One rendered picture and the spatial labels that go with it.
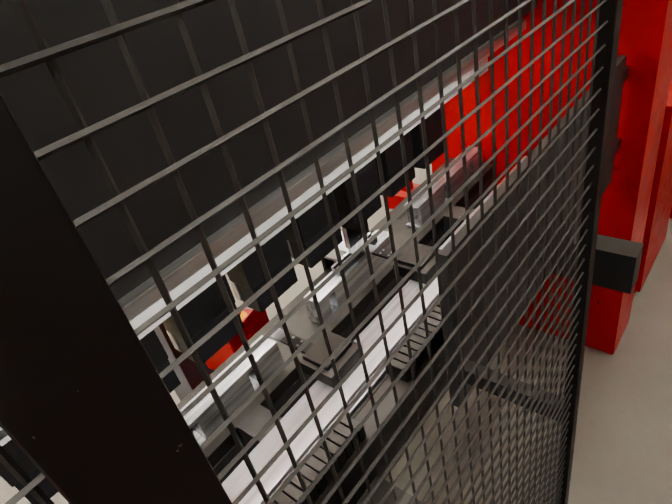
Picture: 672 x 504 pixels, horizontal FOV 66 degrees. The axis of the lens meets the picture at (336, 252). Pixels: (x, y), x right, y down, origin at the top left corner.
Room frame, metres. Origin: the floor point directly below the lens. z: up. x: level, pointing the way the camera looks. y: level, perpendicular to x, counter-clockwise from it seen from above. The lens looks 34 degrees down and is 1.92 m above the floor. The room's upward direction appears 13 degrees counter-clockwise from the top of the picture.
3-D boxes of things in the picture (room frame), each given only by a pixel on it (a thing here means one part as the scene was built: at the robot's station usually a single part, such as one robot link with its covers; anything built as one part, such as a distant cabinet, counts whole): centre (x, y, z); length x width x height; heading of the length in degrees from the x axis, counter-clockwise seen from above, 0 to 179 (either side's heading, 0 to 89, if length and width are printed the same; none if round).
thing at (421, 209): (1.75, -0.47, 0.92); 0.50 x 0.06 x 0.10; 134
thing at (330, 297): (1.33, -0.04, 0.92); 0.39 x 0.06 x 0.10; 134
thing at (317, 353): (0.97, 0.12, 1.01); 0.26 x 0.12 x 0.05; 44
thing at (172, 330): (0.97, 0.34, 1.18); 0.15 x 0.09 x 0.17; 134
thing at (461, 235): (1.16, -0.60, 1.12); 1.13 x 0.02 x 0.44; 134
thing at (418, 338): (0.93, -0.20, 1.02); 0.37 x 0.06 x 0.04; 134
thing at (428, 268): (1.25, -0.18, 1.01); 0.26 x 0.12 x 0.05; 44
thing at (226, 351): (1.38, 0.41, 0.75); 0.20 x 0.16 x 0.18; 147
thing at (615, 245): (1.40, -0.66, 0.81); 0.64 x 0.08 x 0.14; 44
